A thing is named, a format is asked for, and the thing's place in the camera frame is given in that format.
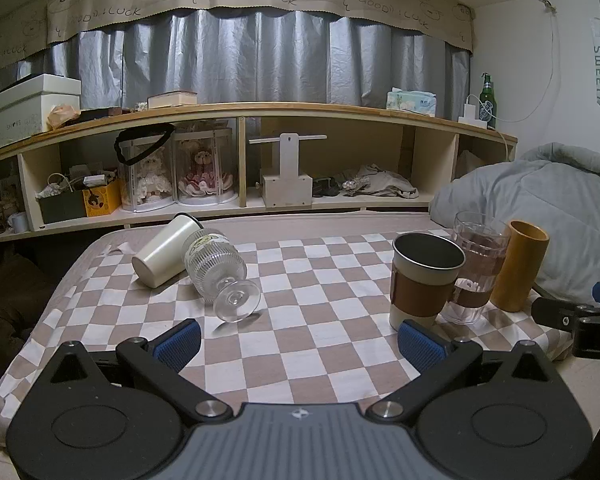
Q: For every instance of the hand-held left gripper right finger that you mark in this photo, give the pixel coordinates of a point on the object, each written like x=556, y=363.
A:
x=420, y=346

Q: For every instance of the large white box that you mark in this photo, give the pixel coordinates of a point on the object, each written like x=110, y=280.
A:
x=15, y=122

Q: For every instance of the yellow box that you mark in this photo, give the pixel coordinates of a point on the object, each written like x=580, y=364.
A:
x=102, y=200

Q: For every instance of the clear glass with brown band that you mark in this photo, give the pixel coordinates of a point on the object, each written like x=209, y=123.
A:
x=480, y=255

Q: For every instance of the cup with brown sleeve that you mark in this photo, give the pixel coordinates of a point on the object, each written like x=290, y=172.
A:
x=420, y=290

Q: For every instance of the green glass bottle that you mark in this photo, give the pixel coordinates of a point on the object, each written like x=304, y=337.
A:
x=488, y=105

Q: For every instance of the orange plastic bag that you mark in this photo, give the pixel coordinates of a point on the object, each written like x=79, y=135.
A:
x=62, y=116

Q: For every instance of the dark green box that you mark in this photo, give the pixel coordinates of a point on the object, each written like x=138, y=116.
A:
x=60, y=207

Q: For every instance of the grey curtain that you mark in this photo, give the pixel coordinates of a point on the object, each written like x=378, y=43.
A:
x=280, y=60

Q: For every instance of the grey crumpled cloth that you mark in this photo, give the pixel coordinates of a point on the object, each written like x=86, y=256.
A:
x=385, y=182

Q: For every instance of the small white box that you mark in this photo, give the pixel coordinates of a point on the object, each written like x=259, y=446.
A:
x=40, y=87

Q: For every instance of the grey duvet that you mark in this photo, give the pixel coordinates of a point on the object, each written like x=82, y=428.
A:
x=530, y=185

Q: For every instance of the white doll in clear case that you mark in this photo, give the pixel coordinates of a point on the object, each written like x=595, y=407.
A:
x=150, y=180

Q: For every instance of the white cup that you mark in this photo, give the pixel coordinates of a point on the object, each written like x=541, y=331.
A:
x=162, y=255

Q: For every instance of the wooden shelf unit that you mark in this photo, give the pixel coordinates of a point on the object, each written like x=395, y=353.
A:
x=330, y=111

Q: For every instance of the tissue pack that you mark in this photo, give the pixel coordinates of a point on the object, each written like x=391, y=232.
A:
x=411, y=101

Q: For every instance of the brown white checkered blanket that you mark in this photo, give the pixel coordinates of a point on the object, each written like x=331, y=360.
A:
x=310, y=285

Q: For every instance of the wooden device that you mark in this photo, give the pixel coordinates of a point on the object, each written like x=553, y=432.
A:
x=287, y=185

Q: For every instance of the wall clip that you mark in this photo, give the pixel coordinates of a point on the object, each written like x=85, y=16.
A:
x=545, y=2

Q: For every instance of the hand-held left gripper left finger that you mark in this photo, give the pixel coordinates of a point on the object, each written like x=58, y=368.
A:
x=180, y=344

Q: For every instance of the clear ribbed glass goblet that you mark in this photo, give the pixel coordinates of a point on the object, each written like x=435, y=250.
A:
x=212, y=262

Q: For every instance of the pink doll in clear case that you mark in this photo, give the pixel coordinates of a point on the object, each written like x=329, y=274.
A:
x=202, y=175

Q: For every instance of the white charger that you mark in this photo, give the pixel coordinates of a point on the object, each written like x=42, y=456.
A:
x=472, y=116

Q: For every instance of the thick book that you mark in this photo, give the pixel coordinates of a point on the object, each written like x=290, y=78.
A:
x=172, y=100

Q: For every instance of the bamboo cup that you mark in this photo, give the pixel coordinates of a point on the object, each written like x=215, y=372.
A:
x=522, y=270

